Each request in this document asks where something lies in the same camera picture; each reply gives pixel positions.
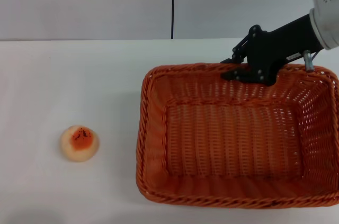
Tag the round bun with orange centre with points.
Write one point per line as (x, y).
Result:
(79, 144)

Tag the orange woven rectangular basket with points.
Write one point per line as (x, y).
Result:
(233, 142)

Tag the black vertical wall strip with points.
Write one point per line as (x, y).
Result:
(173, 4)

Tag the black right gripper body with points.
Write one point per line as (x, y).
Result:
(278, 45)

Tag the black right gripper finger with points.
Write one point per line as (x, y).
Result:
(238, 53)
(246, 74)

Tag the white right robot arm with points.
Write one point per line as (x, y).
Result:
(327, 9)

